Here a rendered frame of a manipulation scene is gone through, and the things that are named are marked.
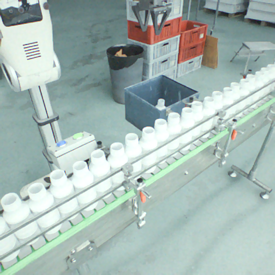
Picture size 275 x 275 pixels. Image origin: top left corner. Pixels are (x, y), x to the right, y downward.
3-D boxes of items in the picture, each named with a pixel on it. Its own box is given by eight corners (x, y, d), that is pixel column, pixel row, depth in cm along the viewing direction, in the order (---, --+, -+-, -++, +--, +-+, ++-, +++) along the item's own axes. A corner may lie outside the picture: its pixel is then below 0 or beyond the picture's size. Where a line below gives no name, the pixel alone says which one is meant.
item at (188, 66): (177, 78, 365) (178, 64, 350) (158, 70, 388) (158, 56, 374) (201, 67, 395) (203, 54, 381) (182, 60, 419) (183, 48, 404)
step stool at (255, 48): (255, 60, 417) (263, 36, 391) (272, 76, 371) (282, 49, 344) (229, 61, 416) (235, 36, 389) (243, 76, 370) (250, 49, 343)
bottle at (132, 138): (144, 175, 81) (145, 137, 70) (130, 184, 78) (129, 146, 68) (134, 165, 85) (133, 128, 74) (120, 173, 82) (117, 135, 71)
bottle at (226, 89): (222, 129, 101) (231, 94, 90) (209, 123, 104) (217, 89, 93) (229, 123, 104) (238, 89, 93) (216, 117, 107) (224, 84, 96)
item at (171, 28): (150, 45, 282) (151, 25, 268) (126, 38, 304) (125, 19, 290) (181, 34, 315) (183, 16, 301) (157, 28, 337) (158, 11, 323)
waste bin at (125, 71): (123, 110, 295) (121, 60, 254) (103, 96, 322) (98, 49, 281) (151, 99, 317) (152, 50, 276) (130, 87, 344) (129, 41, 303)
